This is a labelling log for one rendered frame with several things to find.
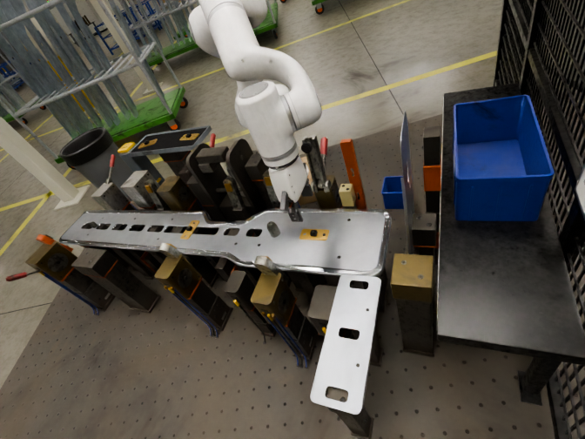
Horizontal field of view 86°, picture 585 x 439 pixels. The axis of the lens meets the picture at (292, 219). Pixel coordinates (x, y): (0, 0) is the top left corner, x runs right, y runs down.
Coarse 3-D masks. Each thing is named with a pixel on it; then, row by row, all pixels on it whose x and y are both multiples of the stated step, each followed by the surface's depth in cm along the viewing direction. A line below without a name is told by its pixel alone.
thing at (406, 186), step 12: (408, 144) 62; (408, 156) 63; (408, 168) 63; (408, 180) 64; (408, 192) 64; (408, 204) 64; (408, 216) 65; (408, 228) 66; (408, 240) 69; (408, 252) 71
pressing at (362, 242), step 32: (128, 224) 126; (160, 224) 118; (224, 224) 106; (256, 224) 101; (288, 224) 96; (320, 224) 92; (352, 224) 88; (384, 224) 84; (224, 256) 96; (288, 256) 87; (320, 256) 84; (352, 256) 80; (384, 256) 78
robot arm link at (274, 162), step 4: (296, 144) 68; (292, 148) 67; (296, 148) 68; (288, 152) 66; (292, 152) 67; (296, 152) 68; (280, 156) 66; (284, 156) 66; (288, 156) 67; (292, 156) 68; (264, 160) 69; (268, 160) 68; (272, 160) 67; (276, 160) 67; (280, 160) 67; (284, 160) 67; (288, 160) 67; (268, 164) 68; (272, 164) 68; (276, 164) 67; (280, 164) 67; (284, 164) 68
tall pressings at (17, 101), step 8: (0, 80) 773; (0, 88) 785; (8, 88) 788; (0, 96) 810; (16, 96) 805; (8, 104) 828; (16, 104) 817; (24, 104) 825; (0, 112) 835; (8, 112) 840
